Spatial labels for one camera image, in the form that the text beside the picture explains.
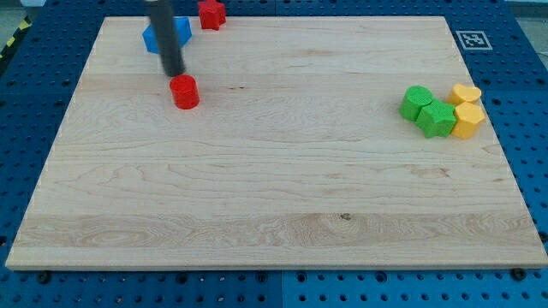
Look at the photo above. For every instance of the red star block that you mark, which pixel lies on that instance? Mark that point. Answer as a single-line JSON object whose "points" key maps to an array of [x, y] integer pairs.
{"points": [[212, 14]]}

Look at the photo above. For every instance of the green star block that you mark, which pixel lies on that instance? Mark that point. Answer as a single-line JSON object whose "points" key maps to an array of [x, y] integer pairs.
{"points": [[437, 119]]}

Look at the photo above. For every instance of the red cylinder block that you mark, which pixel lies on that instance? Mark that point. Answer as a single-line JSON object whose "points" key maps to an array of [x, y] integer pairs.
{"points": [[184, 91]]}

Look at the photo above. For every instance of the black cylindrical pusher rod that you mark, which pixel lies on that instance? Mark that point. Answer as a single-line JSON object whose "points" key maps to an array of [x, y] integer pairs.
{"points": [[161, 18]]}

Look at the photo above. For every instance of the green cylinder block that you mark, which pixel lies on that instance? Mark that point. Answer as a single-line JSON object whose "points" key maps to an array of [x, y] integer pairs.
{"points": [[414, 99]]}

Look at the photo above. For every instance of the blue hexagon block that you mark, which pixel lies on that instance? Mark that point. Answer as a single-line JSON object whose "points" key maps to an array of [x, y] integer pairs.
{"points": [[183, 29]]}

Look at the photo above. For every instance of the yellow heart block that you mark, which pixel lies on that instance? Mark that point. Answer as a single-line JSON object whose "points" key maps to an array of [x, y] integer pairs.
{"points": [[460, 94]]}

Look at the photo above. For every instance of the yellow hexagon block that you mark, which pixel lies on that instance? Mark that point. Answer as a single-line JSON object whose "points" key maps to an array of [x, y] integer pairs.
{"points": [[469, 117]]}

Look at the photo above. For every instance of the white fiducial marker tag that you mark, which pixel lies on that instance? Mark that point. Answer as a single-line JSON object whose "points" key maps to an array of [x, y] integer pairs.
{"points": [[473, 40]]}

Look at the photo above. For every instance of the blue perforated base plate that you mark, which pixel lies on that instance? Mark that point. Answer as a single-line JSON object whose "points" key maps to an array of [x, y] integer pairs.
{"points": [[40, 79]]}

